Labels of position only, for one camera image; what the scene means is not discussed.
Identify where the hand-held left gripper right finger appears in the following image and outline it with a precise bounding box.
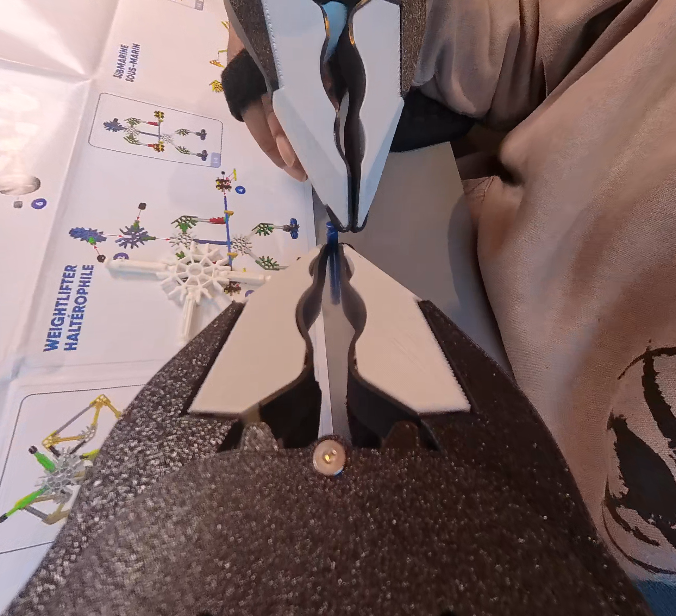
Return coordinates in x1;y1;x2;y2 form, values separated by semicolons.
339;244;472;450

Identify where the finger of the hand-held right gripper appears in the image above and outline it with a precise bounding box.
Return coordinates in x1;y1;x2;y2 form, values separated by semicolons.
258;0;353;230
348;0;406;231

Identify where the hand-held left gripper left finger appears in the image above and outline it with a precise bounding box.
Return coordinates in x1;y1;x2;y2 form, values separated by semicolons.
187;245;326;450

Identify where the white snowflake connector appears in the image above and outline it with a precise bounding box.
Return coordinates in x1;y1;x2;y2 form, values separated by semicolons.
157;242;234;306

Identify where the long blue rod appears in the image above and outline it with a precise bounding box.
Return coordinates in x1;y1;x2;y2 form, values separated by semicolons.
325;220;342;306

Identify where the white instruction sheet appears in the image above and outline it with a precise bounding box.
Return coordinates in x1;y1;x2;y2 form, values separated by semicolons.
0;0;334;556

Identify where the person's right forearm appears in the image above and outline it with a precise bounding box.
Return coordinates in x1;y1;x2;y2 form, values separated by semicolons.
391;0;555;153

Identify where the person's right hand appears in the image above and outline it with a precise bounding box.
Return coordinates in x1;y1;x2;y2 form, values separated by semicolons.
242;95;308;183

